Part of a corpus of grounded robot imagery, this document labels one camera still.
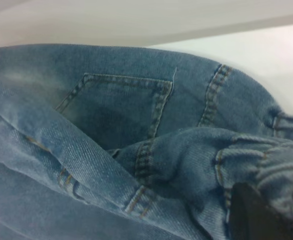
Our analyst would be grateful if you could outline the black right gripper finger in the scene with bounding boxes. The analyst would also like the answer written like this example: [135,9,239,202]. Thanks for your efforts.
[230,182,293,240]

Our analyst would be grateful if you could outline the blue denim shorts with print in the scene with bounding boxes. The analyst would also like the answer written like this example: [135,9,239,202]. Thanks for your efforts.
[0,43,293,240]

